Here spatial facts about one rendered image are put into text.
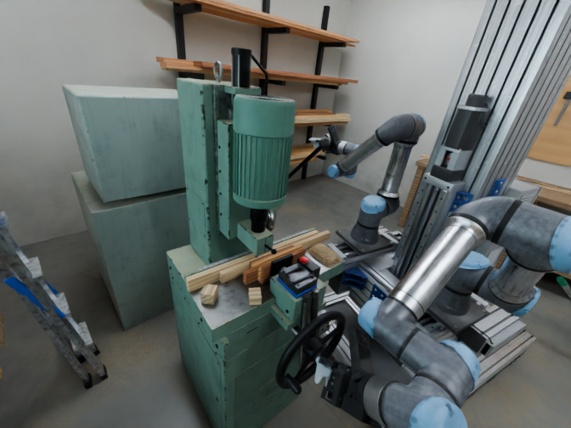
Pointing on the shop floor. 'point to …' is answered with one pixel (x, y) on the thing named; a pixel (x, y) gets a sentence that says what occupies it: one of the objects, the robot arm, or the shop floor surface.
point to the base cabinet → (233, 372)
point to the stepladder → (23, 265)
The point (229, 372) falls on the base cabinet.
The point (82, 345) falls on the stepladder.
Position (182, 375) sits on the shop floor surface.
